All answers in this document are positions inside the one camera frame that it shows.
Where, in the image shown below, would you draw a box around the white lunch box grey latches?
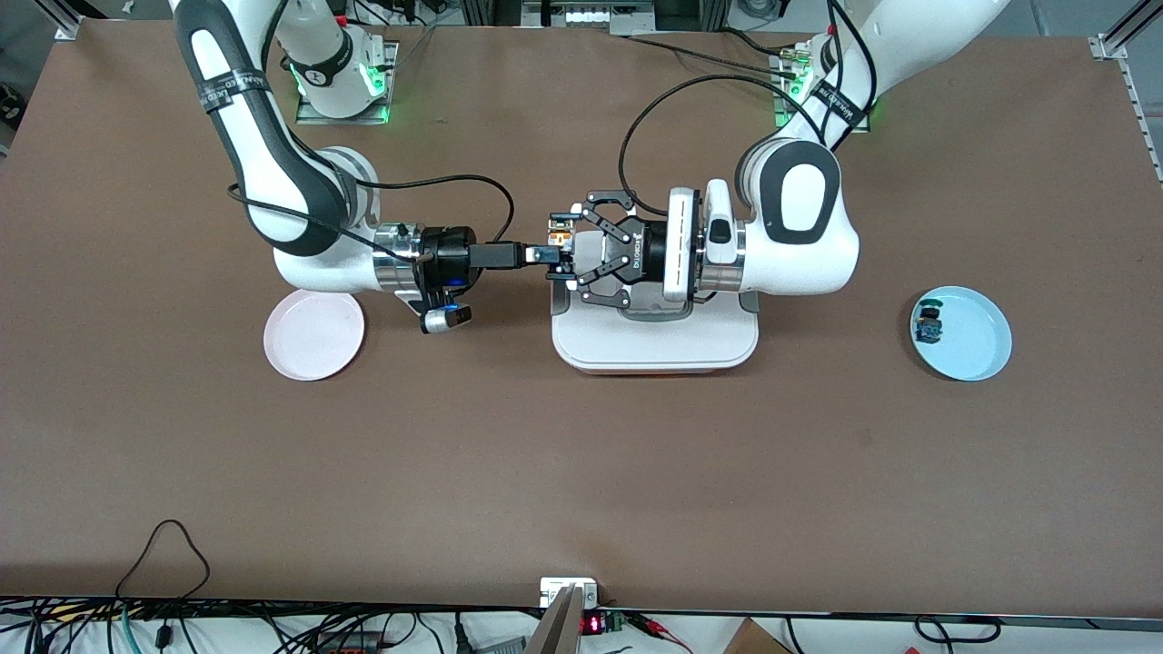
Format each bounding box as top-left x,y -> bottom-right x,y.
552,227 -> 760,375

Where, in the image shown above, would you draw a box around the pink round plate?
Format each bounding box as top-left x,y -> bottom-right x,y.
263,291 -> 366,382

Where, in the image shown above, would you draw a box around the silver equipment box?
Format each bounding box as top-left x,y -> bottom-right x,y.
522,0 -> 655,37

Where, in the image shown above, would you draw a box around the small white mounting block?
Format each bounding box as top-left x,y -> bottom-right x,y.
540,577 -> 599,608

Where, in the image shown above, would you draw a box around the light blue round plate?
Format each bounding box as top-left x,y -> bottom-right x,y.
910,286 -> 1013,382

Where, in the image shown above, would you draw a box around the brown cardboard piece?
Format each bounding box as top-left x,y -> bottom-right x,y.
722,618 -> 791,654

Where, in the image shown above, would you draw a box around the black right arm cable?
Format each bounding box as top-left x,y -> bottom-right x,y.
227,175 -> 516,264

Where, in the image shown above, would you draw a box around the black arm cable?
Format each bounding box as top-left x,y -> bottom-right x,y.
227,175 -> 516,264
620,0 -> 878,219

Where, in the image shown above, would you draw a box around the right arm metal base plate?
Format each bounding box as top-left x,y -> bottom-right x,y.
295,41 -> 401,126

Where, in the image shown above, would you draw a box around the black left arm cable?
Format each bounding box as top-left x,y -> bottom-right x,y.
620,0 -> 878,219

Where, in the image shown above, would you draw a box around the black cable with brass connector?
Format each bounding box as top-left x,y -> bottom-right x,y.
625,33 -> 814,75

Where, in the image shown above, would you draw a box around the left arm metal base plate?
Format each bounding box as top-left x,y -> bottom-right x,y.
770,45 -> 873,134

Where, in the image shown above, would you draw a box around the thin black looped cable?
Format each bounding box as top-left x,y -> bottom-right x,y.
115,520 -> 212,600

